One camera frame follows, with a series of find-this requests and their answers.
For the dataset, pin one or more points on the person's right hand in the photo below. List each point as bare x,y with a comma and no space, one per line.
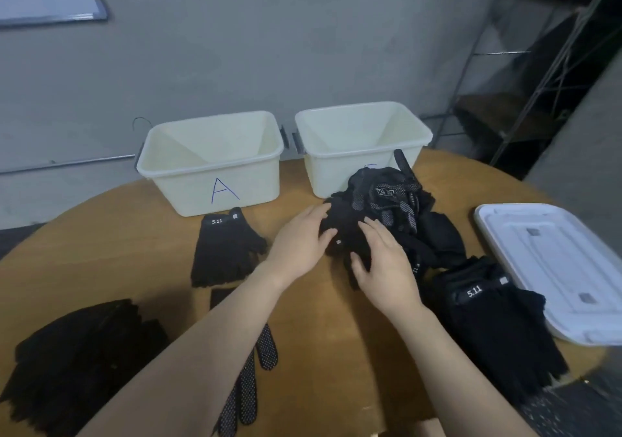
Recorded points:
389,276

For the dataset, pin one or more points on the person's left hand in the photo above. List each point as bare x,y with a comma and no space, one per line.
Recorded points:
301,242

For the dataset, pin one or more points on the pile of black gloves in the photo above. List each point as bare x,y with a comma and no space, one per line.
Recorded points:
39,403
398,199

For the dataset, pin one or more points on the white plastic bin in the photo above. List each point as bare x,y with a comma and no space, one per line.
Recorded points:
175,184
330,165

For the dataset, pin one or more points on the stack of black gloves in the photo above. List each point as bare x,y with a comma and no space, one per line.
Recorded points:
19,388

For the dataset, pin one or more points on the person's left forearm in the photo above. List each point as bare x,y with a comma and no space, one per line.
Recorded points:
185,364

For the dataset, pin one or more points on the person's right forearm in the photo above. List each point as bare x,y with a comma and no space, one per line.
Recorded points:
466,383

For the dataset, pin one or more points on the white flat tray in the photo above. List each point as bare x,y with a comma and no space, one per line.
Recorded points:
554,267

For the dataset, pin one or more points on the grey wall pipe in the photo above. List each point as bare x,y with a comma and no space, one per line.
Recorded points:
68,164

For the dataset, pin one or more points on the metal rack frame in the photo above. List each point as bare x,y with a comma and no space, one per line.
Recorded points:
534,72

